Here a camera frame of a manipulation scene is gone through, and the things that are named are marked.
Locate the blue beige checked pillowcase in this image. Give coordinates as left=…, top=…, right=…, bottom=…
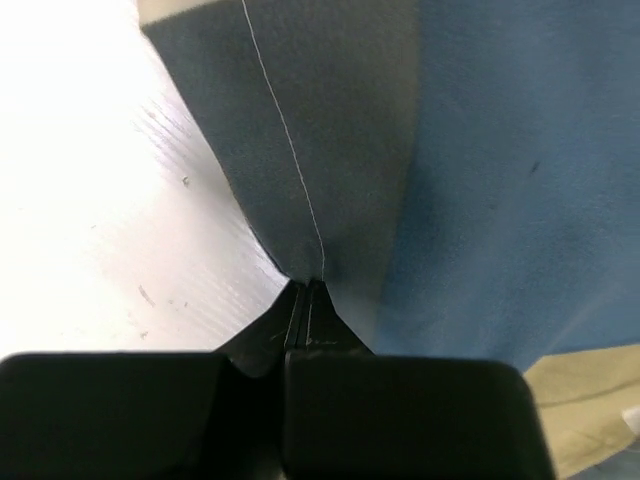
left=138, top=1, right=639, bottom=478

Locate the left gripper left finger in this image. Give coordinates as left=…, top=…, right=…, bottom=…
left=1, top=283, right=306, bottom=479

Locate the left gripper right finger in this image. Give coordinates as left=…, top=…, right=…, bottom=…
left=282, top=282, right=554, bottom=479

